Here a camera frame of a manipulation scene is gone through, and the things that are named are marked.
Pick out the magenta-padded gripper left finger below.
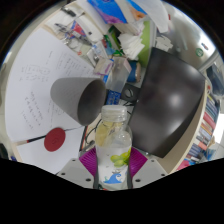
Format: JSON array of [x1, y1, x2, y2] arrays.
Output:
[[56, 146, 100, 190]]

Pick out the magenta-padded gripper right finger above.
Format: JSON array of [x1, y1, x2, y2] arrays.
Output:
[[127, 146, 168, 190]]

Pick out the clear plastic water bottle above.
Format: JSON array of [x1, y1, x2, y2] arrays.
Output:
[[94, 104, 134, 191]]

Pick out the flat round red coaster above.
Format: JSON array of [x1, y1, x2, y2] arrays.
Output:
[[43, 127, 67, 153]]

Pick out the red and black pen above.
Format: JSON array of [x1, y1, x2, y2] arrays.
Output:
[[25, 134, 48, 144]]

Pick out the grey paper cup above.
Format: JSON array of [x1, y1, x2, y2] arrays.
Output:
[[49, 77, 108, 127]]

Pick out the black computer monitor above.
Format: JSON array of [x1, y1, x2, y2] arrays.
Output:
[[119, 46, 207, 159]]

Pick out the blue circuit board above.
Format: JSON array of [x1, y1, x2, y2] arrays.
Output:
[[104, 89, 122, 106]]

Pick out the clear plastic box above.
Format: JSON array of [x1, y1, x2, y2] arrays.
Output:
[[105, 56, 133, 93]]

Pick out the blue round container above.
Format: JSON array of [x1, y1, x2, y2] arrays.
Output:
[[128, 60, 142, 83]]

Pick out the white paper sheets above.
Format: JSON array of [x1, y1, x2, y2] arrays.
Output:
[[4, 27, 101, 174]]

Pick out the pile of white tissues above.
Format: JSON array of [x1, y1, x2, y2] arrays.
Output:
[[118, 32, 146, 61]]

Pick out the blue tissue box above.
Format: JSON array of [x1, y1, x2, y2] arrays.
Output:
[[87, 0, 169, 34]]

